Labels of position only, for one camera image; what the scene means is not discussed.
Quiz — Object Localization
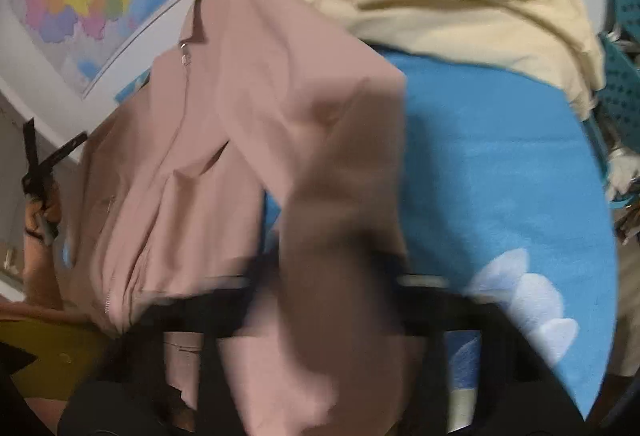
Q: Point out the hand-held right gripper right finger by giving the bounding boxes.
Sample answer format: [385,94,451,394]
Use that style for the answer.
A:
[399,275,551,383]

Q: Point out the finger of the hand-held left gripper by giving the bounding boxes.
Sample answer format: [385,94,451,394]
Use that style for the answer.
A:
[42,132,89,167]

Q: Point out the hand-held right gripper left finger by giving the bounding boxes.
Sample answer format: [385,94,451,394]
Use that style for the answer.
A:
[115,261,281,436]

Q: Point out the pink jacket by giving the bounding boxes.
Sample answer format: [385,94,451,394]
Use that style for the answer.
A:
[60,0,416,436]

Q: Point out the person's left hand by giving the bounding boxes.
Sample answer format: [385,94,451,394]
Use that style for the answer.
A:
[24,193,65,247]

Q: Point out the blue blanket with white clouds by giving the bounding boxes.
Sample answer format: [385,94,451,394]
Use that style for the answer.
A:
[115,43,621,432]

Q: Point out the yellow cloth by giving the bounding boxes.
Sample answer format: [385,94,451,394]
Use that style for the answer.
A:
[0,316,113,402]

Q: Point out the teal perforated plastic basket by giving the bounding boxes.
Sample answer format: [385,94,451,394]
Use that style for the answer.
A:
[595,0,640,209]

